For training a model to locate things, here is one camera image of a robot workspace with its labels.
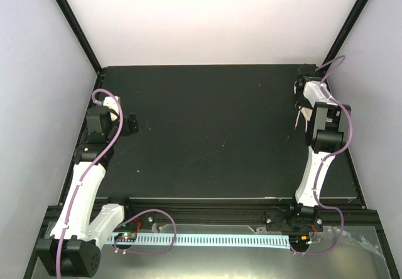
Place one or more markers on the black frame post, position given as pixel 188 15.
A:
pixel 346 28
pixel 77 30

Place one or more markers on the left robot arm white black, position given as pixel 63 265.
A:
pixel 73 248

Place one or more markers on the small circuit board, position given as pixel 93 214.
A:
pixel 125 237
pixel 304 239

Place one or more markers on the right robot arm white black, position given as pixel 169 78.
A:
pixel 328 132

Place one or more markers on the white shoelace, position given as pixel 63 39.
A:
pixel 304 113

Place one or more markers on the beige sneaker shoe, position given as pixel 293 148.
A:
pixel 300 103

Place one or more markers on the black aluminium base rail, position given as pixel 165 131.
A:
pixel 209 211

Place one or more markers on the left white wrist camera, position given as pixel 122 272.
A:
pixel 111 102

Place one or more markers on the right small circuit board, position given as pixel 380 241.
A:
pixel 304 239

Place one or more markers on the left small circuit board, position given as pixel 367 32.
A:
pixel 125 237

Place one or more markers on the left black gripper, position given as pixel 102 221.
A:
pixel 127 131

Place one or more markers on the right black frame post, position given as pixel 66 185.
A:
pixel 346 28

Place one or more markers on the left black frame post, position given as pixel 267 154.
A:
pixel 77 30

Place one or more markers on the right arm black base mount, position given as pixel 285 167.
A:
pixel 278 219

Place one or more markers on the white slotted cable duct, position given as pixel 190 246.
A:
pixel 207 240

